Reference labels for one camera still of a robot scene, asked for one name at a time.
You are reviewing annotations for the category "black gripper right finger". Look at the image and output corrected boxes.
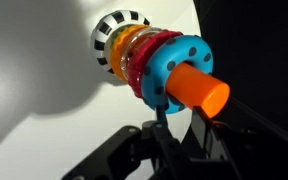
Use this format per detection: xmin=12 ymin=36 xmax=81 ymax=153
xmin=183 ymin=105 xmax=255 ymax=180

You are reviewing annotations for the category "red ring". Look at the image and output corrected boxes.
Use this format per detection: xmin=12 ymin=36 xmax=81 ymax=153
xmin=127 ymin=29 xmax=184 ymax=100

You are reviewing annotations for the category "orange post ring stacking stand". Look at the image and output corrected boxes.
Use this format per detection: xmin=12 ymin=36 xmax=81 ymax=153
xmin=90 ymin=9 xmax=231 ymax=120

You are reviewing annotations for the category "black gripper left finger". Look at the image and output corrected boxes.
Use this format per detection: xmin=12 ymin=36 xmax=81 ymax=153
xmin=61 ymin=102 xmax=188 ymax=180

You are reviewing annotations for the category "blue ring with dark dots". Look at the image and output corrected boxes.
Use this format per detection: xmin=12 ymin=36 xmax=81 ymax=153
xmin=140 ymin=34 xmax=215 ymax=115

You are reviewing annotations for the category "orange ring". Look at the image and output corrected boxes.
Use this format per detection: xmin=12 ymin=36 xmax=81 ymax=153
xmin=110 ymin=24 xmax=151 ymax=83

